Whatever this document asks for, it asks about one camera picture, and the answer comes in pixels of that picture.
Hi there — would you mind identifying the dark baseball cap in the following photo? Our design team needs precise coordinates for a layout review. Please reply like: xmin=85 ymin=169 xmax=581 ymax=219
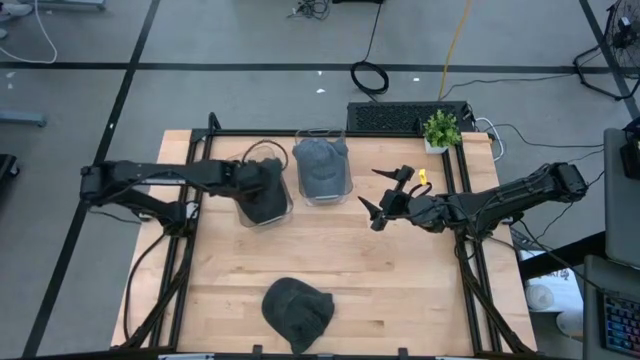
xmin=260 ymin=277 xmax=336 ymax=355
xmin=239 ymin=157 xmax=292 ymax=226

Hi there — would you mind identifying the white floor cable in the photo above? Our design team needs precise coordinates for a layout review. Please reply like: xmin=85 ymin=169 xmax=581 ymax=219
xmin=0 ymin=0 xmax=59 ymax=65

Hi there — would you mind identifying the grey laptop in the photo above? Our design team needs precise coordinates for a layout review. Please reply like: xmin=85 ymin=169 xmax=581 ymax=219
xmin=602 ymin=127 xmax=640 ymax=271

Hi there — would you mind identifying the black floor cable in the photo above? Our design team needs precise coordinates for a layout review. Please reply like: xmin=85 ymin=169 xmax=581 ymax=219
xmin=439 ymin=73 xmax=576 ymax=101
xmin=483 ymin=122 xmax=606 ymax=151

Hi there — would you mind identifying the black perforated computer case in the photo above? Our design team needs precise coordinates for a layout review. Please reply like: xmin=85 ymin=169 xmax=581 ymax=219
xmin=346 ymin=100 xmax=476 ymax=135

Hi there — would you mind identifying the black cable bundle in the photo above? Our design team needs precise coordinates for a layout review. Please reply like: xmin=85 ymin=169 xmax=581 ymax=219
xmin=287 ymin=0 xmax=334 ymax=21

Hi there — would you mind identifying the black aluminium table frame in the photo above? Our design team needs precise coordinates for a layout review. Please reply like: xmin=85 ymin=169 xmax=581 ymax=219
xmin=112 ymin=112 xmax=539 ymax=360

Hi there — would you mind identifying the white cup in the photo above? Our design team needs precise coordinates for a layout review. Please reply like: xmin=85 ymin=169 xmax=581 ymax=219
xmin=524 ymin=283 xmax=556 ymax=313

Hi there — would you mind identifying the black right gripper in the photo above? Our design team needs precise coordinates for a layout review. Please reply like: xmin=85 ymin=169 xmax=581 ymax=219
xmin=357 ymin=165 xmax=447 ymax=234

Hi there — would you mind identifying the blue-grey baseball cap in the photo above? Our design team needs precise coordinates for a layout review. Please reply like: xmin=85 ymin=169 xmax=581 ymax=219
xmin=292 ymin=138 xmax=350 ymax=200

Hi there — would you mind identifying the brown wrist cable loop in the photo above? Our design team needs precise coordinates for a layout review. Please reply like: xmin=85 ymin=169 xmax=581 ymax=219
xmin=242 ymin=138 xmax=290 ymax=172

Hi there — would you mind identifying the clear plastic bin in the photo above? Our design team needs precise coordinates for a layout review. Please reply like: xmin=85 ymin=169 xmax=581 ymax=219
xmin=293 ymin=128 xmax=354 ymax=207
xmin=232 ymin=144 xmax=295 ymax=230

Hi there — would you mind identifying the black coiled cable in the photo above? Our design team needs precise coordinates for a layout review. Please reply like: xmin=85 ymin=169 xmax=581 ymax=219
xmin=348 ymin=0 xmax=391 ymax=97

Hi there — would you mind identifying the small potted green plant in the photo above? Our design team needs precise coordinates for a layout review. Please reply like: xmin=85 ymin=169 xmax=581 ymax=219
xmin=422 ymin=108 xmax=464 ymax=155

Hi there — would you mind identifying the black floor fan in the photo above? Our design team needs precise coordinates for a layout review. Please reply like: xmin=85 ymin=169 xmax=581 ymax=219
xmin=572 ymin=0 xmax=640 ymax=102

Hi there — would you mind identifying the yellow cable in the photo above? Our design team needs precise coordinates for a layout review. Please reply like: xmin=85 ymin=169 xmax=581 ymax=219
xmin=437 ymin=0 xmax=475 ymax=101

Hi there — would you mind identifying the backlit colourful keyboard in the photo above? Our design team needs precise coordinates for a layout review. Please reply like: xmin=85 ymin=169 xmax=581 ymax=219
xmin=599 ymin=292 xmax=640 ymax=359

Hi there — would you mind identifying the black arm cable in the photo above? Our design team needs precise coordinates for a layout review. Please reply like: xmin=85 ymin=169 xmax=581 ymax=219
xmin=122 ymin=232 xmax=174 ymax=344

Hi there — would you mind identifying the grey table foot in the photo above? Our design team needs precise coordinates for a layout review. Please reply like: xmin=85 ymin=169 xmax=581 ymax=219
xmin=0 ymin=110 xmax=49 ymax=128

